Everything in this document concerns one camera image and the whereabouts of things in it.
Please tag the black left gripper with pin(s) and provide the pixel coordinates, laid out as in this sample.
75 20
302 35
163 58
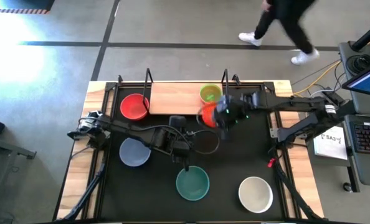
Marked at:
178 143

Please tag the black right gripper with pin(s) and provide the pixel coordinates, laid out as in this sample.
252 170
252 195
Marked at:
241 109

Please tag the small orange plastic bowl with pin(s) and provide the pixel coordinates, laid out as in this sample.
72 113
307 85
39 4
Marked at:
208 116

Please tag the large teal bowl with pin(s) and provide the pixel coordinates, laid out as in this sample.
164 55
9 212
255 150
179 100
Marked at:
192 185

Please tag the small green plastic bowl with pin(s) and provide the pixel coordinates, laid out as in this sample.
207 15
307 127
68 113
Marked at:
201 93

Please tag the large blue-grey bowl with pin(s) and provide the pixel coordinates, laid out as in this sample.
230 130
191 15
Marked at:
135 154

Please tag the large white bowl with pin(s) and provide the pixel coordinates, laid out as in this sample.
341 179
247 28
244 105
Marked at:
255 194

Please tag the large red bowl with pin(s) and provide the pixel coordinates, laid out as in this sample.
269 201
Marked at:
132 107

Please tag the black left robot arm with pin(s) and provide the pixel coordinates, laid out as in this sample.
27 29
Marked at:
126 126

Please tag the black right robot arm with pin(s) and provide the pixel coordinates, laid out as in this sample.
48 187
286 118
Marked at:
297 102

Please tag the black table mat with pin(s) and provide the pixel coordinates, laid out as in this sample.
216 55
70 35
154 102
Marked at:
235 155

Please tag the red clip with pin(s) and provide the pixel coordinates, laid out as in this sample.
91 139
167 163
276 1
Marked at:
271 162

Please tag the white paper sheet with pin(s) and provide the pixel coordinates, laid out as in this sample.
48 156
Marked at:
331 146

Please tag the black power strip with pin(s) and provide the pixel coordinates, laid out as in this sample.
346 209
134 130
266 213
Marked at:
336 96

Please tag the person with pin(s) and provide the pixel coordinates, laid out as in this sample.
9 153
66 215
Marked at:
292 21

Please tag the black caster wheel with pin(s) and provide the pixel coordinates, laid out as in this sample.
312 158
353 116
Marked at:
348 187

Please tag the computer monitor with blue screen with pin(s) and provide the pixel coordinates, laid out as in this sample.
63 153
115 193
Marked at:
368 81

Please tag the dark grey side desk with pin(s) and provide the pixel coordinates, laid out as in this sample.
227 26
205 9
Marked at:
1 149

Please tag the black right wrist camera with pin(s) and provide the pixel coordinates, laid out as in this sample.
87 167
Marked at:
225 104

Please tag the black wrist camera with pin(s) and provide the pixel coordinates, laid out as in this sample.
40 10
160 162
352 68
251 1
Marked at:
225 104
177 121

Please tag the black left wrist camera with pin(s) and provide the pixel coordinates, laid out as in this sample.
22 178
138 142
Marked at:
177 121

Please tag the wooden shelf with black frame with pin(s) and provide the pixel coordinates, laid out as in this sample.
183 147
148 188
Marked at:
172 99

